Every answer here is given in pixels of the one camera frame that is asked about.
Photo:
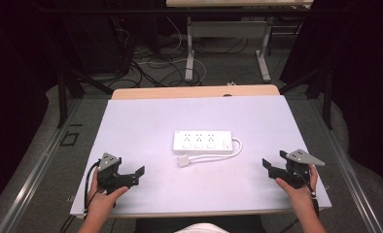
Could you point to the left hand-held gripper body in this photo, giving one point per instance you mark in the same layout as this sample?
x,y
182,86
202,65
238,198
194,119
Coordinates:
x,y
110,171

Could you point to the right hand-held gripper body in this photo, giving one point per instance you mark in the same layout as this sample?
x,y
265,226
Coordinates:
x,y
298,168

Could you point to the person's right hand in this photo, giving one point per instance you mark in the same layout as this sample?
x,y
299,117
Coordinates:
x,y
298,195

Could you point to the person's left hand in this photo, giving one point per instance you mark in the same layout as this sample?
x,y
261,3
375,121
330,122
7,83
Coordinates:
x,y
103,202

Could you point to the white power plug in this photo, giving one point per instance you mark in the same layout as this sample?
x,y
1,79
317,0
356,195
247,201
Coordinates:
x,y
183,160

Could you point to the white table mat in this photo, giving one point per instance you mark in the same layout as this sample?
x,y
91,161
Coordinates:
x,y
147,123

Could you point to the person's dark pants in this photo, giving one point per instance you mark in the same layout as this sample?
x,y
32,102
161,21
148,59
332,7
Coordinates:
x,y
154,225

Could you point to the black floor socket box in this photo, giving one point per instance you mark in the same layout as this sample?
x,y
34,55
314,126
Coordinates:
x,y
69,139

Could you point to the white power strip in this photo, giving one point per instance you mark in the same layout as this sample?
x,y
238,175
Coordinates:
x,y
201,141

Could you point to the black metal stand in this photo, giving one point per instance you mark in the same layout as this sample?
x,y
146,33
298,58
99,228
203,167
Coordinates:
x,y
327,97
62,97

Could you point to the person's white shirt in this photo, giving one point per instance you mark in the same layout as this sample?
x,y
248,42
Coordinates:
x,y
201,228

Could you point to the wooden table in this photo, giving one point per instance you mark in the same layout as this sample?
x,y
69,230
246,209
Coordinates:
x,y
180,92

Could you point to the black curtain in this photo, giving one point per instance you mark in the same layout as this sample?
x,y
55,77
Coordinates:
x,y
14,64
364,64

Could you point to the white desk with metal legs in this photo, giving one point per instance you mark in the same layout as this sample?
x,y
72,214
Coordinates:
x,y
228,28

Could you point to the black horizontal bar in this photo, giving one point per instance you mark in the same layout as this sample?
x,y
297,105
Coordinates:
x,y
115,11

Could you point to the metal floor rail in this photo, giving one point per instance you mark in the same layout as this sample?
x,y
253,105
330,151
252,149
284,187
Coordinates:
x,y
351,181
34,181

